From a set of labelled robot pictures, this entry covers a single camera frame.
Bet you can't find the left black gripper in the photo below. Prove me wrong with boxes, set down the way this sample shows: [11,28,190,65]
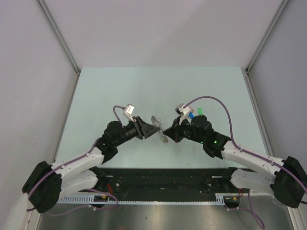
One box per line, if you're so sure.
[113,115,159,147]

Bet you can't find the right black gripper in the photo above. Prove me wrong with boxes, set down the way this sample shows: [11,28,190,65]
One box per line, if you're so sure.
[163,115,205,144]

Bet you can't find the round metal keyring disc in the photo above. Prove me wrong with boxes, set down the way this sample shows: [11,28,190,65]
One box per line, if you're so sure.
[151,115,169,143]

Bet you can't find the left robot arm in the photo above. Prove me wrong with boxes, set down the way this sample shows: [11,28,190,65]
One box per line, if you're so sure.
[22,116,160,214]

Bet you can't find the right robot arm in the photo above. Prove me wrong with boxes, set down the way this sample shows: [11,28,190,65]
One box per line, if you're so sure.
[163,115,307,208]

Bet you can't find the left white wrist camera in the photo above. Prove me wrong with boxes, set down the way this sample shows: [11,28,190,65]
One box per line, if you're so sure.
[123,104,134,122]

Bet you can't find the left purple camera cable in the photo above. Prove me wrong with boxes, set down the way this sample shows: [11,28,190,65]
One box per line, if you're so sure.
[26,104,127,211]

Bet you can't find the purple camera cable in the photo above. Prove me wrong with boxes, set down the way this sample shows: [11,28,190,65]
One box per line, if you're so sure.
[184,96,307,228]
[26,104,127,211]

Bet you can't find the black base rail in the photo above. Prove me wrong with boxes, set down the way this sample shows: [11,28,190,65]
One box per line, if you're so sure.
[94,168,239,202]

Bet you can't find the white slotted cable duct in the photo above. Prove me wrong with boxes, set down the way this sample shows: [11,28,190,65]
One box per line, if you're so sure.
[59,194,231,206]

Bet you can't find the right aluminium frame post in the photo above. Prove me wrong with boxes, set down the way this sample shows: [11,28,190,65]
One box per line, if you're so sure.
[245,0,291,75]

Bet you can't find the aluminium frame post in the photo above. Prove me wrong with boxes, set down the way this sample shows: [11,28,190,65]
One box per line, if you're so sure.
[245,0,291,75]
[35,0,81,76]

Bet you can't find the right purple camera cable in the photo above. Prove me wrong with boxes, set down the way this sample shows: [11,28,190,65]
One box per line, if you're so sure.
[184,96,307,228]

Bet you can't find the left aluminium frame post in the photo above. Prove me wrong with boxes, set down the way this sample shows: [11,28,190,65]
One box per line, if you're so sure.
[35,0,81,76]

